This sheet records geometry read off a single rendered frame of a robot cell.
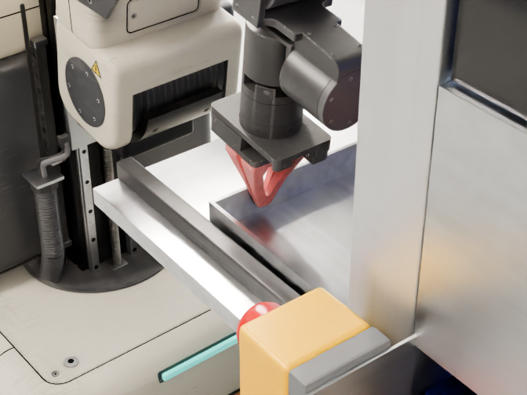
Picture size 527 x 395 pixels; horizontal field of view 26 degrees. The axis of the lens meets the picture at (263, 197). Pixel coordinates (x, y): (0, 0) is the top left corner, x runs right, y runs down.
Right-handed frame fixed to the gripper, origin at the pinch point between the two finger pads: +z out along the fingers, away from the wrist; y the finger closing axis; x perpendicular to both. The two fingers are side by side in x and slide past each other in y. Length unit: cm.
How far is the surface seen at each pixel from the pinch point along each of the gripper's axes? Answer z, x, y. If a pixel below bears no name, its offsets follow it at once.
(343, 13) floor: 108, 156, -155
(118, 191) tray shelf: 3.6, -8.9, -11.7
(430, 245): -23.4, -12.2, 30.5
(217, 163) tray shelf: 3.4, 1.9, -10.0
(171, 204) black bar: 0.7, -7.5, -4.6
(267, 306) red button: -13.8, -17.5, 22.0
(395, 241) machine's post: -21.7, -12.3, 27.8
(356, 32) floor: 107, 151, -143
